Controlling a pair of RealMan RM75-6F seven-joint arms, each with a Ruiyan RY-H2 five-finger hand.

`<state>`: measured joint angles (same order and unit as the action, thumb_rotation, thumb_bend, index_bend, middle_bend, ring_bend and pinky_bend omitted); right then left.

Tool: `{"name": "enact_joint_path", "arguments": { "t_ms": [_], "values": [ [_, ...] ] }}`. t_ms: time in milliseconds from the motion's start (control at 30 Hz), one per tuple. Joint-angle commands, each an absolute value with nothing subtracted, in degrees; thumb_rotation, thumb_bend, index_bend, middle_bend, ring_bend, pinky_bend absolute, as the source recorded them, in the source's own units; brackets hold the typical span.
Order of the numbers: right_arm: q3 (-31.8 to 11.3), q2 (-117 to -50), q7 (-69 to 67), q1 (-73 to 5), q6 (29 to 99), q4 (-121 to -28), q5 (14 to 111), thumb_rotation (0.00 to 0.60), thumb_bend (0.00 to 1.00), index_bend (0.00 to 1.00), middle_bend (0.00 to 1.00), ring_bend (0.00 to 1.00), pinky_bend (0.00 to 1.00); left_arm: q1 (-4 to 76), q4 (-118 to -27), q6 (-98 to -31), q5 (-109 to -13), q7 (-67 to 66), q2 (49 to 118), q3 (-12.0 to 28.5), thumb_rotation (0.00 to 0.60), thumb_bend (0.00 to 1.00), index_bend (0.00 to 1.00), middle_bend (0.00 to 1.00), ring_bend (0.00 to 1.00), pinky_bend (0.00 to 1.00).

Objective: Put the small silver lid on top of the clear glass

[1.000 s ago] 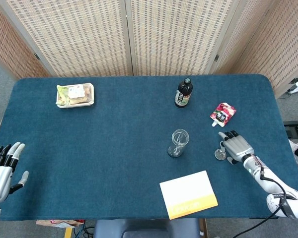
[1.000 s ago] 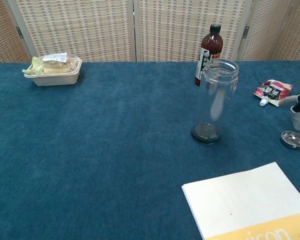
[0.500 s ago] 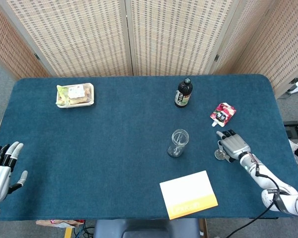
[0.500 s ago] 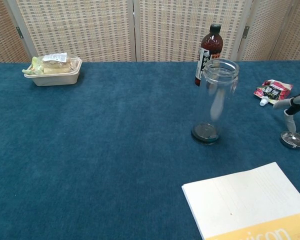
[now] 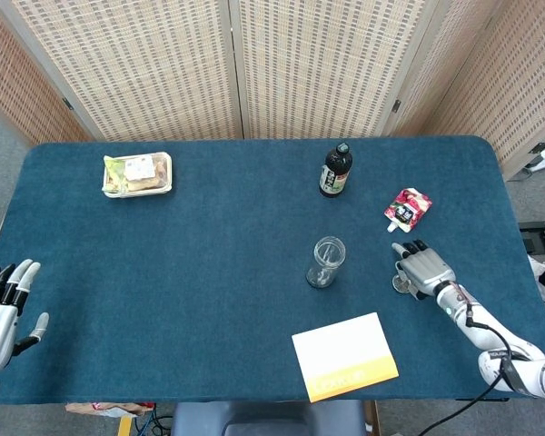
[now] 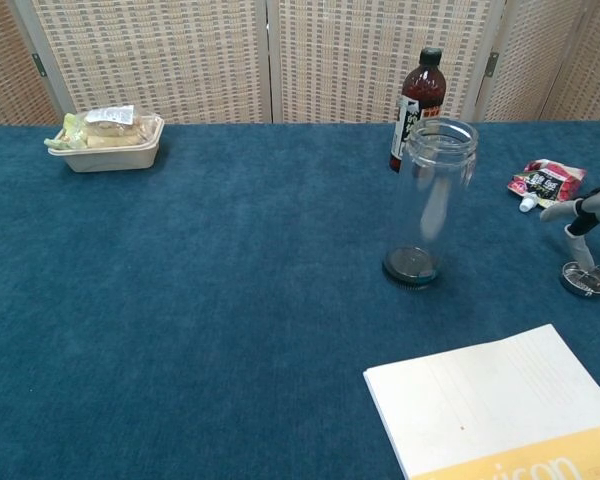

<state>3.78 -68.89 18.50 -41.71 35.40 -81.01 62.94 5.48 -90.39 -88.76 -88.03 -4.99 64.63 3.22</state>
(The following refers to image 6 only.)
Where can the round metal tea strainer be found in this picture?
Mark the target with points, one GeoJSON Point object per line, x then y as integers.
{"type": "Point", "coordinates": [586, 284]}

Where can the packaged food tray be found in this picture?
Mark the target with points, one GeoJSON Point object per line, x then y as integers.
{"type": "Point", "coordinates": [110, 150]}

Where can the dark screen hinge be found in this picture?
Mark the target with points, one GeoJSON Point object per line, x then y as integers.
{"type": "Point", "coordinates": [40, 65]}
{"type": "Point", "coordinates": [492, 62]}

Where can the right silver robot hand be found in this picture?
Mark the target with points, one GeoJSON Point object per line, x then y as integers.
{"type": "Point", "coordinates": [597, 205]}

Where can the blue table cloth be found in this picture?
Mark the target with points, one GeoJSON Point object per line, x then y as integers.
{"type": "Point", "coordinates": [205, 300]}

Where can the white and yellow notebook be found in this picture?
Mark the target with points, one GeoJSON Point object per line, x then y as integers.
{"type": "Point", "coordinates": [495, 400]}

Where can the red spouted drink pouch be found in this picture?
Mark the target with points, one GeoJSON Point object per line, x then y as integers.
{"type": "Point", "coordinates": [545, 180]}

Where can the clear plastic bottle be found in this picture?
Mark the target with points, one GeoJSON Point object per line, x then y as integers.
{"type": "Point", "coordinates": [437, 200]}

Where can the dark sauce bottle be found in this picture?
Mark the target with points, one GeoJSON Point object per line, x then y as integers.
{"type": "Point", "coordinates": [422, 85]}

